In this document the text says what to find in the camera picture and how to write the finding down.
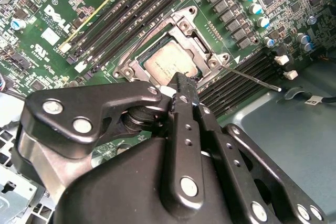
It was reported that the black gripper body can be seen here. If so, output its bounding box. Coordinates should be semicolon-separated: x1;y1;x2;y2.
54;108;246;224

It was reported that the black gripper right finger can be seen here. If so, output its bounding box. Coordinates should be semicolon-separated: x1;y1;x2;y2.
190;77;326;224

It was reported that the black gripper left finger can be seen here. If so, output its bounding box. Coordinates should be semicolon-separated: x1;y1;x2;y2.
15;71;205;209

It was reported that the metal locking lever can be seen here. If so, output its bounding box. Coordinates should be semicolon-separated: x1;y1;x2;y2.
219;63;283;92
118;24;173;67

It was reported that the silver green CPU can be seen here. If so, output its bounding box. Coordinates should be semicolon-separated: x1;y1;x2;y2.
143;40;200;81

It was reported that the metal socket cover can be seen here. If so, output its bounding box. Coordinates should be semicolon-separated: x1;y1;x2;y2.
132;14;225;84

